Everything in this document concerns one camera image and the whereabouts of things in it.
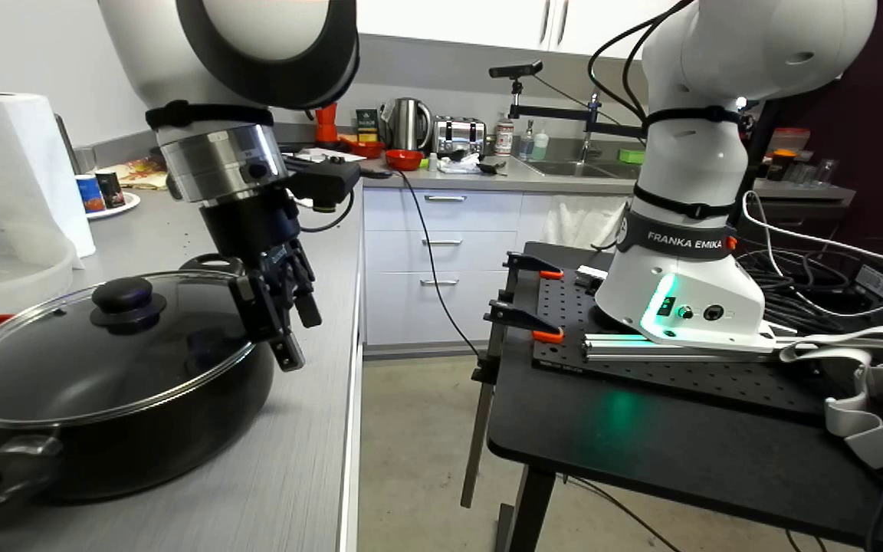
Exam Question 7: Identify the aluminium rail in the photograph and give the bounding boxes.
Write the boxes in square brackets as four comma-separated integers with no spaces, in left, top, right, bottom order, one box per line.
[578,331,783,361]

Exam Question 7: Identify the black cooking pot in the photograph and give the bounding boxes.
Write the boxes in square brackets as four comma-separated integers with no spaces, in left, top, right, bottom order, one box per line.
[0,253,280,515]

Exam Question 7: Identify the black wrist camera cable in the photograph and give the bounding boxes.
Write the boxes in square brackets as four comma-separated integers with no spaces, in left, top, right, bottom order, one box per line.
[294,187,361,239]

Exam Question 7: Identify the white wall cabinets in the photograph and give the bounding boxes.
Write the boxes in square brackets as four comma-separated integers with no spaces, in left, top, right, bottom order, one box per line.
[355,0,688,59]

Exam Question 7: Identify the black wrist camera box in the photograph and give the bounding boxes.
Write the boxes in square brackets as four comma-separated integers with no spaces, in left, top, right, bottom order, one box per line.
[285,156,364,211]

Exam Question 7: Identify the steel kettle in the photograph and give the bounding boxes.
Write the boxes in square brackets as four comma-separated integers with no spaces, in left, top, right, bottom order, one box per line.
[382,94,439,156]

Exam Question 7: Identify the small clear bottle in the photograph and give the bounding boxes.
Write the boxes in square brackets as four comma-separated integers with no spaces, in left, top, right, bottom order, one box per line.
[494,109,522,159]

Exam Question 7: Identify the red bowl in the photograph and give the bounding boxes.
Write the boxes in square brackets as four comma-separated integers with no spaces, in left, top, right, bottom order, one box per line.
[380,148,429,176]

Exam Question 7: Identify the black breadboard table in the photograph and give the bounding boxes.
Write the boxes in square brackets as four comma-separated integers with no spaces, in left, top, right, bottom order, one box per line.
[484,239,883,552]

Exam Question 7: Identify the black robot arm cables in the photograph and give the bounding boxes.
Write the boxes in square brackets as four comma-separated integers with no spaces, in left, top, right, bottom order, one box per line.
[582,0,698,131]

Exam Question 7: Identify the red moka pot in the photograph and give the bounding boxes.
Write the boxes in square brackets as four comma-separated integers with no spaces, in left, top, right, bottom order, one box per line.
[312,101,343,148]

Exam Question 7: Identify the white plastic container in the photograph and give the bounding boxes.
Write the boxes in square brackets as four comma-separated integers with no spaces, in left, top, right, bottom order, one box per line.
[0,90,99,269]

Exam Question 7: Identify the white cable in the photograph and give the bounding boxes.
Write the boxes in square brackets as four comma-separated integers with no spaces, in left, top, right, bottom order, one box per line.
[743,187,883,273]

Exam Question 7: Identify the black hanging power cable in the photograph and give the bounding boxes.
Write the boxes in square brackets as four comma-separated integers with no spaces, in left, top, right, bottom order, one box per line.
[393,166,490,361]

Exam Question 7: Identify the glass lid with black knob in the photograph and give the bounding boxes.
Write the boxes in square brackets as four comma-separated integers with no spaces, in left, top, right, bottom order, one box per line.
[0,267,261,431]

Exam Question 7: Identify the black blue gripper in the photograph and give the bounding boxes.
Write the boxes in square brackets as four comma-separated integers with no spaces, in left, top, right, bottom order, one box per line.
[195,187,325,375]

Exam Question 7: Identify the green canister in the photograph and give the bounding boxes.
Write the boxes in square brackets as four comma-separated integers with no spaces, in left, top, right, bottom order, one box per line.
[348,105,382,148]

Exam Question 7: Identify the yellow printed cloth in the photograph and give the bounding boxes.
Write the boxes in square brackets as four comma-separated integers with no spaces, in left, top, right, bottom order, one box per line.
[115,150,175,193]

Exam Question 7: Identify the white drawer cabinet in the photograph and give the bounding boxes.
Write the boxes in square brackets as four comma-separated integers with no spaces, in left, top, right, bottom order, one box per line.
[361,183,628,355]

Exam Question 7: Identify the gray plastic device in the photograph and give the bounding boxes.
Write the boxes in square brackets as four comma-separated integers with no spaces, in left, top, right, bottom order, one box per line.
[820,324,883,471]

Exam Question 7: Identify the black clamp with orange handle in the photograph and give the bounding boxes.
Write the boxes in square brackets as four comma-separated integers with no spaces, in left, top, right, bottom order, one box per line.
[500,247,571,286]
[455,293,571,512]

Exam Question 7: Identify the dark red can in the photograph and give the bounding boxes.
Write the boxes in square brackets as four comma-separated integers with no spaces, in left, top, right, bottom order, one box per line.
[96,168,128,211]

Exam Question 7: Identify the blue can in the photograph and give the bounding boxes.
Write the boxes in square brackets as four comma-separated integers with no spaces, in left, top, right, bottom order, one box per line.
[73,171,106,216]

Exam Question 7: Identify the small white plate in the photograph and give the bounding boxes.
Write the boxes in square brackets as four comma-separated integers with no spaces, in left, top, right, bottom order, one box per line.
[76,187,145,225]

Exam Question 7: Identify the steel sink faucet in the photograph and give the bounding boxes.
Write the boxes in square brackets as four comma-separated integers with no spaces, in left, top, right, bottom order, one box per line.
[573,90,607,166]

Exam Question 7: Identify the steel toaster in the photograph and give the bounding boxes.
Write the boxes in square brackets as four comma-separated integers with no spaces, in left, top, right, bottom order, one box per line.
[432,113,490,159]

